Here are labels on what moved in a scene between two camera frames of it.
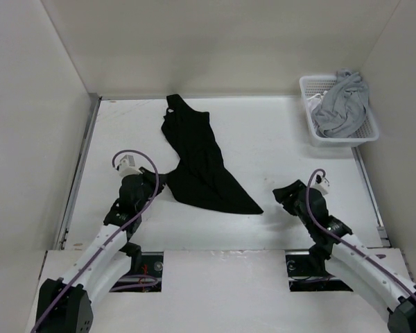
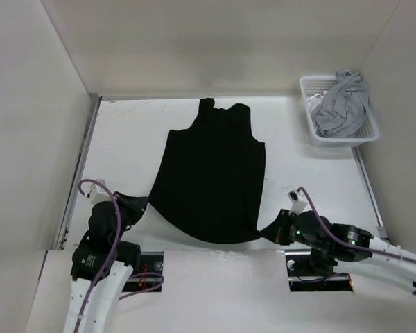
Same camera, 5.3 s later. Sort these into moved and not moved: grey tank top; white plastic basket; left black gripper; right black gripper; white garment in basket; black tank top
Moved: black tank top; left black gripper; right black gripper
Not moved: grey tank top; white garment in basket; white plastic basket
